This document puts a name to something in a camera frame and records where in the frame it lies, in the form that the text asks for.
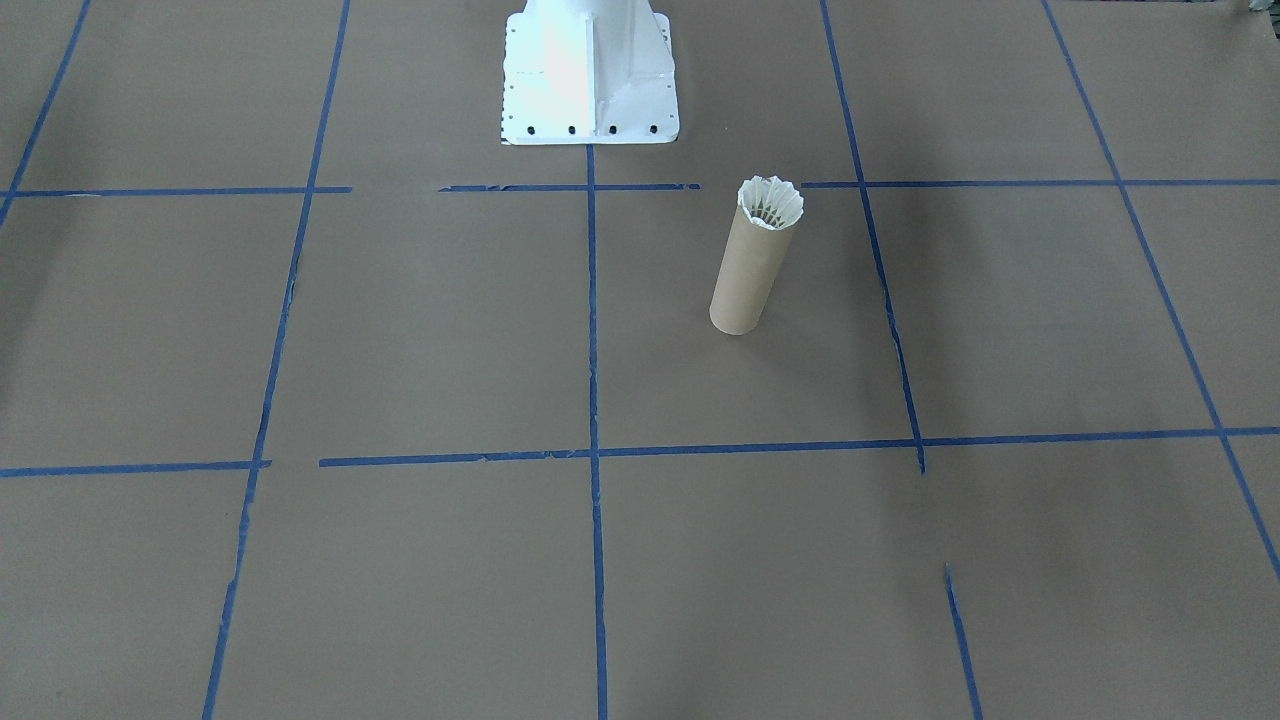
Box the brown cardboard tube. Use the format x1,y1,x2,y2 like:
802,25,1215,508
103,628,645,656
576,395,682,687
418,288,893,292
708,178,804,337

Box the white column stand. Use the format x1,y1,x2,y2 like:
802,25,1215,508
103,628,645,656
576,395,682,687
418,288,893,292
500,0,682,147

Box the white feather shuttlecock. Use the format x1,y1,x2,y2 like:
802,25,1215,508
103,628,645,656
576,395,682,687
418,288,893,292
737,176,805,232

